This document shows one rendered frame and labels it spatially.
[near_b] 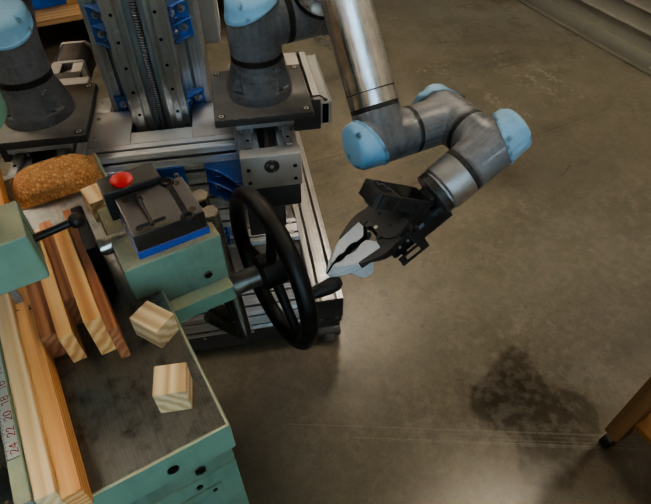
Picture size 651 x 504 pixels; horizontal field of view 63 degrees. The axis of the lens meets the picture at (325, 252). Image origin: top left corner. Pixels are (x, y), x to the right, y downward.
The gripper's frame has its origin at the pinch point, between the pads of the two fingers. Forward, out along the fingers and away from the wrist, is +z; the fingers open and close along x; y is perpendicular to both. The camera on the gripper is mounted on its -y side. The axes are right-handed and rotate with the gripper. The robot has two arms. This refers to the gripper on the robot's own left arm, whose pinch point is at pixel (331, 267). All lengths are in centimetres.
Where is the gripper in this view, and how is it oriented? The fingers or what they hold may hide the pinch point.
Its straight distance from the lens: 80.7
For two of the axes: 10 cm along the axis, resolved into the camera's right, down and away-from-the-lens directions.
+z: -7.7, 6.3, 0.7
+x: -4.7, -6.3, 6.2
